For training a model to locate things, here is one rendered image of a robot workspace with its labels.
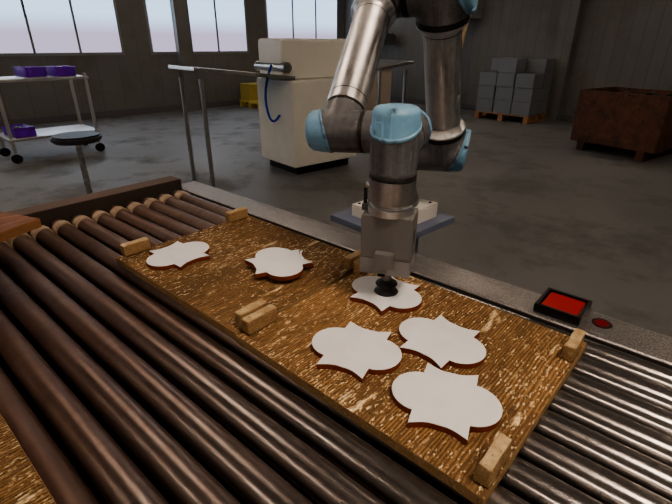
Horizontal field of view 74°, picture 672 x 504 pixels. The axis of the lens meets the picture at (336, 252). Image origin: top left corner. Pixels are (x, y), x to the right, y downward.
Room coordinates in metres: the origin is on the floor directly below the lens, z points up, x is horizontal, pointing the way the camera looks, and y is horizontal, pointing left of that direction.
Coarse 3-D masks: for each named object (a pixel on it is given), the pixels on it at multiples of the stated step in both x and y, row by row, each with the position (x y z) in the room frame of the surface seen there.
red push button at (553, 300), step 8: (552, 296) 0.71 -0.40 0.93; (560, 296) 0.71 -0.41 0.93; (544, 304) 0.68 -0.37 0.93; (552, 304) 0.68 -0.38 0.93; (560, 304) 0.68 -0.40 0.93; (568, 304) 0.68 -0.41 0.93; (576, 304) 0.68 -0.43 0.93; (584, 304) 0.68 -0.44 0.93; (568, 312) 0.65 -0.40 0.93; (576, 312) 0.65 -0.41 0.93
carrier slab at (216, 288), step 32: (224, 224) 1.04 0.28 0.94; (256, 224) 1.04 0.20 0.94; (128, 256) 0.85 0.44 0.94; (224, 256) 0.86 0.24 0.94; (320, 256) 0.86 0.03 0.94; (160, 288) 0.73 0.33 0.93; (192, 288) 0.72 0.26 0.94; (224, 288) 0.72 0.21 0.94; (256, 288) 0.72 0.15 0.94; (288, 288) 0.72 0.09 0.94; (320, 288) 0.73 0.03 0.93; (224, 320) 0.62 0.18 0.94
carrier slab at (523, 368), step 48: (336, 288) 0.72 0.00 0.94; (432, 288) 0.72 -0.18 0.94; (240, 336) 0.57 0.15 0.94; (288, 336) 0.57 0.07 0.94; (480, 336) 0.57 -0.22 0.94; (528, 336) 0.57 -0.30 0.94; (336, 384) 0.47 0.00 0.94; (384, 384) 0.47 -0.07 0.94; (480, 384) 0.47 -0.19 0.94; (528, 384) 0.47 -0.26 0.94; (384, 432) 0.38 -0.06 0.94; (432, 432) 0.38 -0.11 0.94; (480, 432) 0.39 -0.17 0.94; (528, 432) 0.39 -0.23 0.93
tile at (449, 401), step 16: (432, 368) 0.49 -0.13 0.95; (400, 384) 0.45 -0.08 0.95; (416, 384) 0.45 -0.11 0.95; (432, 384) 0.45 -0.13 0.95; (448, 384) 0.46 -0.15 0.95; (464, 384) 0.46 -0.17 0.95; (400, 400) 0.43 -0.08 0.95; (416, 400) 0.43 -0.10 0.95; (432, 400) 0.43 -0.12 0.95; (448, 400) 0.43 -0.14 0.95; (464, 400) 0.43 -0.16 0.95; (480, 400) 0.43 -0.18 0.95; (496, 400) 0.43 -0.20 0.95; (416, 416) 0.40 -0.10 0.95; (432, 416) 0.40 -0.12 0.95; (448, 416) 0.40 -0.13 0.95; (464, 416) 0.40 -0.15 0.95; (480, 416) 0.40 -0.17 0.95; (496, 416) 0.40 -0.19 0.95; (448, 432) 0.38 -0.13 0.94; (464, 432) 0.38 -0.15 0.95
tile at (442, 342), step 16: (416, 320) 0.60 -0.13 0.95; (432, 320) 0.60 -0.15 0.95; (400, 336) 0.57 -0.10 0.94; (416, 336) 0.56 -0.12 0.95; (432, 336) 0.56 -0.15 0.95; (448, 336) 0.56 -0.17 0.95; (464, 336) 0.56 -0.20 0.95; (416, 352) 0.53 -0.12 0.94; (432, 352) 0.52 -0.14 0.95; (448, 352) 0.52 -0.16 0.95; (464, 352) 0.52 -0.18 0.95; (480, 352) 0.52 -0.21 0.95; (464, 368) 0.50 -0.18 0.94
